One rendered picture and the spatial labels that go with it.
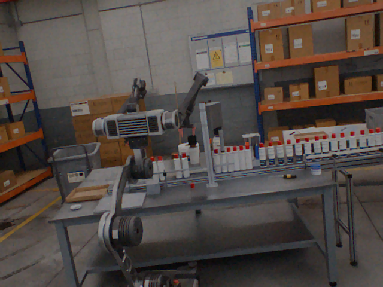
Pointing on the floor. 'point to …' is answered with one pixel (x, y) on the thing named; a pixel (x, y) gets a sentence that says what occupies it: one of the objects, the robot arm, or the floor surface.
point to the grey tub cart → (73, 165)
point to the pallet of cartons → (108, 156)
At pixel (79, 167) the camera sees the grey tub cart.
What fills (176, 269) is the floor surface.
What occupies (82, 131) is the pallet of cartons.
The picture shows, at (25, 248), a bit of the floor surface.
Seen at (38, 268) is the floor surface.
